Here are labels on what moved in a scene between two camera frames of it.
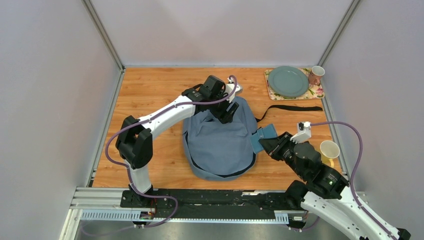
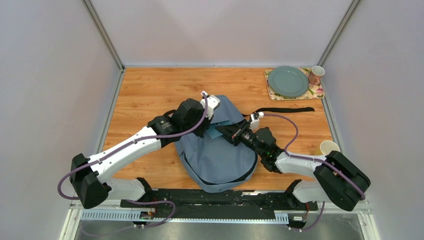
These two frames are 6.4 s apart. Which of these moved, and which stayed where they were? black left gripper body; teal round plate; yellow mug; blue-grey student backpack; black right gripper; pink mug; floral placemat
Moved: black right gripper; blue-grey student backpack; black left gripper body
Stayed: yellow mug; teal round plate; floral placemat; pink mug
